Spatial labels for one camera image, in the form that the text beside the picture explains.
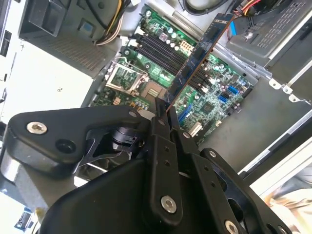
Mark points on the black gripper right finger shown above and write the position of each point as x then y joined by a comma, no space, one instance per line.
219,182

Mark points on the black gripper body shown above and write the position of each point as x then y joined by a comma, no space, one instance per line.
109,200

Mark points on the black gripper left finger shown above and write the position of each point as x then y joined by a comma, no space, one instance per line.
48,146

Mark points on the blue RAM stick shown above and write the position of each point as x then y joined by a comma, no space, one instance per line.
195,56

